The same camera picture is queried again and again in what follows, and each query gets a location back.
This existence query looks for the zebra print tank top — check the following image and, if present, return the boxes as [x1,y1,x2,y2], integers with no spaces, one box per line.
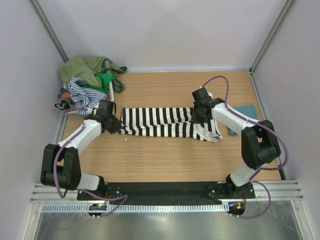
[54,98,76,111]

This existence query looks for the red tank top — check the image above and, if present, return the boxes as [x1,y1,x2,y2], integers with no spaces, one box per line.
[57,88,72,101]

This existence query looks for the perforated cable duct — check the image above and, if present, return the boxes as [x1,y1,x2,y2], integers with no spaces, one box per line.
[42,202,229,214]

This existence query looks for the white laundry basket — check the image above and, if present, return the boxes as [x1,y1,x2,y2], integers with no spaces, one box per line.
[64,79,116,118]

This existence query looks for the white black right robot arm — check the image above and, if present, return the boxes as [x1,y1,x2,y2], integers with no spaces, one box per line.
[191,87,281,198]

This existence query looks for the black white striped tank top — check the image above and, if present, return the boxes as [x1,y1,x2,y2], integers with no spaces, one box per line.
[119,107,223,143]

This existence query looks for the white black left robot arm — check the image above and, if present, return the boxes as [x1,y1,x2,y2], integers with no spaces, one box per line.
[40,100,122,200]

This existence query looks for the aluminium frame rail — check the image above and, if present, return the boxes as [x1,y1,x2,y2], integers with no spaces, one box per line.
[29,180,305,203]

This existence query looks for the olive green tank top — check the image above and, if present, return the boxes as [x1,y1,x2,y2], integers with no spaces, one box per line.
[58,56,128,93]

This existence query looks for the blue white striped tank top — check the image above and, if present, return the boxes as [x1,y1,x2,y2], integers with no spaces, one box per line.
[67,76,108,116]

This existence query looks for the bright green tank top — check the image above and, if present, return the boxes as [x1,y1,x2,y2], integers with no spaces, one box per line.
[82,73,115,92]

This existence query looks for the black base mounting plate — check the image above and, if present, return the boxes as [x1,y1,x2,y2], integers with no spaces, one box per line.
[83,181,256,205]

